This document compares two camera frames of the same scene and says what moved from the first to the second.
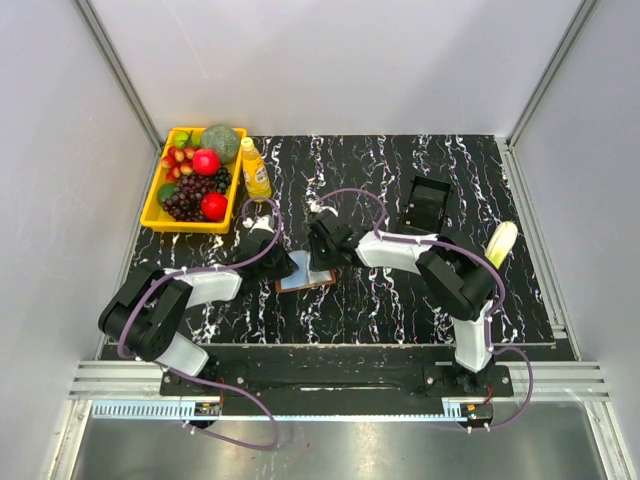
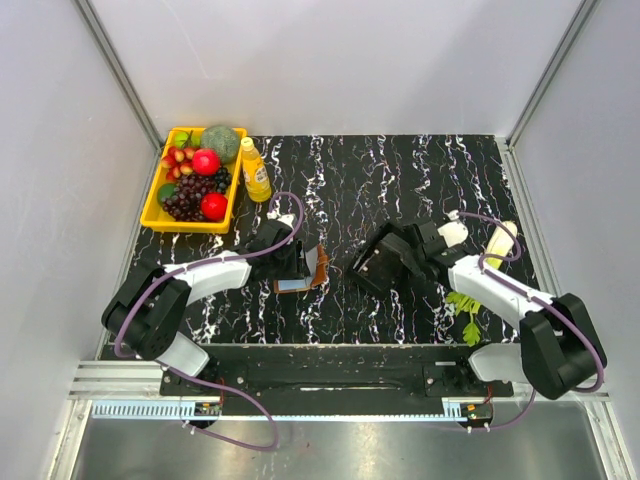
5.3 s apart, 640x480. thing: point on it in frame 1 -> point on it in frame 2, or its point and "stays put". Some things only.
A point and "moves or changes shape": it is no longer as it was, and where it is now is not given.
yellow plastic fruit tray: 153,213 stays put
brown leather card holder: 303,277 moves or changes shape
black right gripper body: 323,254 -> 413,260
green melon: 223,139 stays put
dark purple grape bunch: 184,203 stays put
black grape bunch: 223,178 stays put
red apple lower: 214,205 stays put
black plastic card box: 427,204 -> 380,267
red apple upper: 206,162 stays put
